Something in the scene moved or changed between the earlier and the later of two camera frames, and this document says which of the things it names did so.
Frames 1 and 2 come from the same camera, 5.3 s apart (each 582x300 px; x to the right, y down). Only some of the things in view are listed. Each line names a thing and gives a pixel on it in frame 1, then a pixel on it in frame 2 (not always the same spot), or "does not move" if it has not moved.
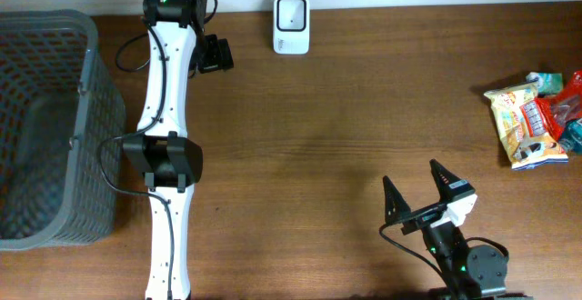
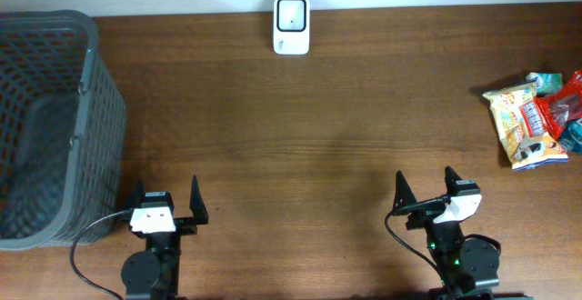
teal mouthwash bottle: (571, 138) does not move
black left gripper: (220, 55) to (187, 226)
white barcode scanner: (291, 21) does not move
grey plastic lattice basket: (62, 132) does not move
